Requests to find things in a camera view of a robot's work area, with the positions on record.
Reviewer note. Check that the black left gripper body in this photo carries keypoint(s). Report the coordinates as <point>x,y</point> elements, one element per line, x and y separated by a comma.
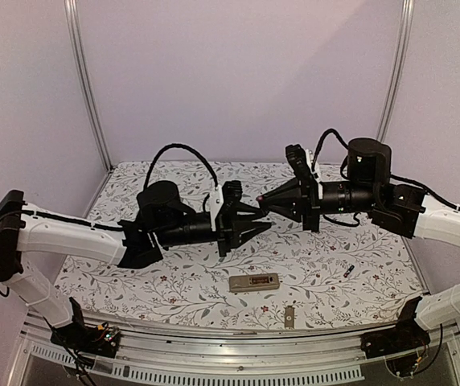
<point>223,227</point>

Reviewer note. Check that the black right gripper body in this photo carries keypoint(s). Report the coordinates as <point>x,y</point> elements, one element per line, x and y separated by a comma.
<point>361,198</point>

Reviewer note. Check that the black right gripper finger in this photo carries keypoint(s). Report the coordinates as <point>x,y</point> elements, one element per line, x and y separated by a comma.
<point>284,209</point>
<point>287,191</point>

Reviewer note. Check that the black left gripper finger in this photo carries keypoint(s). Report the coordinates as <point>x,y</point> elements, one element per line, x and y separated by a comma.
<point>247,213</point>
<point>246,230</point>

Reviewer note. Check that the white remote control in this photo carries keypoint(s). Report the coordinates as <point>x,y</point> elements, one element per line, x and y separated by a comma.
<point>255,282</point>

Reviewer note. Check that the remote battery cover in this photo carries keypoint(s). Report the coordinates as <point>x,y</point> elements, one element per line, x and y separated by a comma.
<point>289,317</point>

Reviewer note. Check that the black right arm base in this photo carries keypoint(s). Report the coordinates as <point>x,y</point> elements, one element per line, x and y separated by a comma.
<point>405,335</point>

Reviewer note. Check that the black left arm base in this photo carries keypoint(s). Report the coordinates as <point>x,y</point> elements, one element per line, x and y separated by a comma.
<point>102,340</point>

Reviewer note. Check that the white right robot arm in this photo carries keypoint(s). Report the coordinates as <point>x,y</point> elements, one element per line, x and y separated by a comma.
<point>447,249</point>

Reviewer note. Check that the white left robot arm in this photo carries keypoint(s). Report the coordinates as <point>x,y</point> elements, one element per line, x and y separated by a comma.
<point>26,228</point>

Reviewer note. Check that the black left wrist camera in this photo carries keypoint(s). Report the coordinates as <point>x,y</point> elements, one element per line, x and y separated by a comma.
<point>160,206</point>

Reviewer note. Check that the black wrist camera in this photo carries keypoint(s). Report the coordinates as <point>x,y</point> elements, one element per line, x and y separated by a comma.
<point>368,162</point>
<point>160,206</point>

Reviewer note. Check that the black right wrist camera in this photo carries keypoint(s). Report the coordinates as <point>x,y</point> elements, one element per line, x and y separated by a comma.
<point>368,162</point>

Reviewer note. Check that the right aluminium frame post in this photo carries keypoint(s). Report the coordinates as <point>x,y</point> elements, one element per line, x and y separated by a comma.
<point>402,46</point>

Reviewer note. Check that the aluminium frame post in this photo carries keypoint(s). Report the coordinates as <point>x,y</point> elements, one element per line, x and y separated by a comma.
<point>402,46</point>
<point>74,30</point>

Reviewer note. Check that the left aluminium frame post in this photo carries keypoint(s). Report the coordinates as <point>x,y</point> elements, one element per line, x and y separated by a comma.
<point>74,30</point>

